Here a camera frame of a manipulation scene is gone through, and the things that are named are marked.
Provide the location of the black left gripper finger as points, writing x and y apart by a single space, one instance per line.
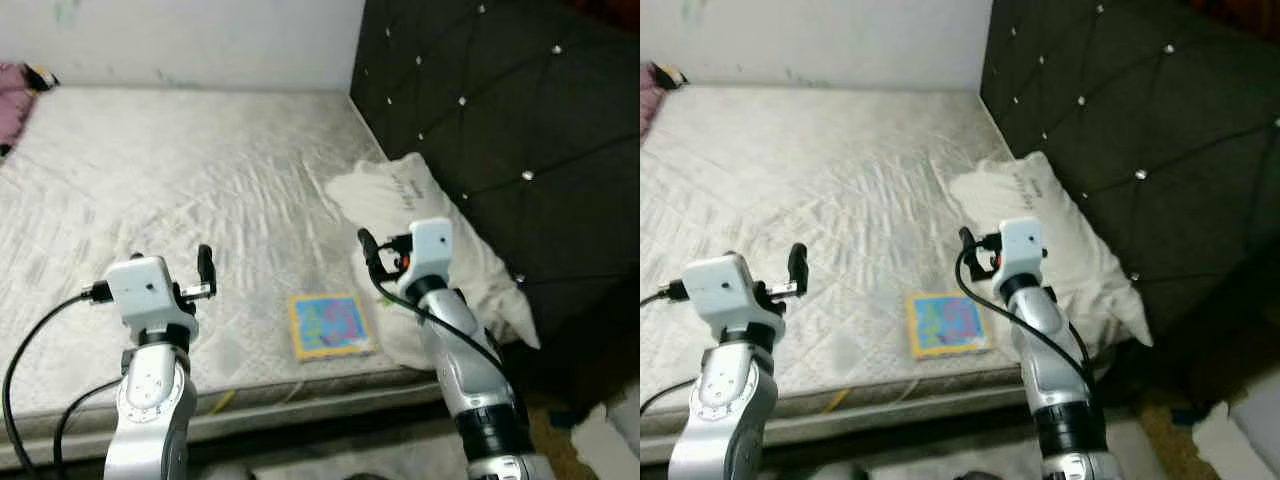
798 262
206 262

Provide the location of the purple printed blanket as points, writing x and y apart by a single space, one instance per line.
650 100
12 105

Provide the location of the white quilted mattress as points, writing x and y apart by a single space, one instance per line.
800 180
180 180

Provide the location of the white board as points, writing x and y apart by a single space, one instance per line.
1250 440
615 450

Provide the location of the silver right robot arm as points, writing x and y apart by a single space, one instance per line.
460 350
1045 340

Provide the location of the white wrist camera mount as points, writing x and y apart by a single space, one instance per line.
145 285
430 245
1020 245
720 285

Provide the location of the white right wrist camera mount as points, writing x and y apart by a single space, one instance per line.
1020 245
430 245

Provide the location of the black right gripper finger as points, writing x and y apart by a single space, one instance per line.
368 245
966 242

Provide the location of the blue yellow children's book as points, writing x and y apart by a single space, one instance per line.
947 323
330 325

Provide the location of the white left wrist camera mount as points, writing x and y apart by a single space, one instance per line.
145 285
720 285

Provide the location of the white pillow with tree print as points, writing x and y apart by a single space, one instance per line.
1090 260
385 195

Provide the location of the dark tufted headboard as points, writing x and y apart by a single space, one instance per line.
520 120
1150 120

